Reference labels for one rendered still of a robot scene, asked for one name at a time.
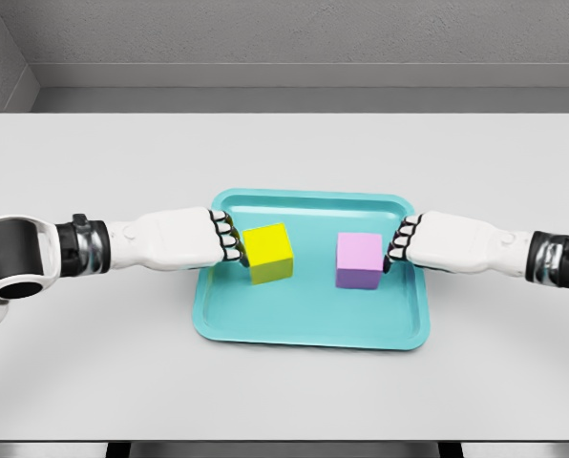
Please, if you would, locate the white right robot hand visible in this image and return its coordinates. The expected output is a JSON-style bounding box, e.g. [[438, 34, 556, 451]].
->
[[382, 210, 490, 275]]

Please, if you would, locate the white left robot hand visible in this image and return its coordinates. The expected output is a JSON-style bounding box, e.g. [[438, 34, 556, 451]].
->
[[142, 205, 250, 269]]

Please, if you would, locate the yellow cube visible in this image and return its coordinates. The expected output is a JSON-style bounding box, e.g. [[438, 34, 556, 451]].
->
[[242, 222, 295, 287]]

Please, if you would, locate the pink cube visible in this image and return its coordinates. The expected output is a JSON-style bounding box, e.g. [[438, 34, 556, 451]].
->
[[335, 232, 384, 291]]

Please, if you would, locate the teal tray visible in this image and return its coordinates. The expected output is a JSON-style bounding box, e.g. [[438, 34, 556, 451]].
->
[[191, 187, 432, 354]]

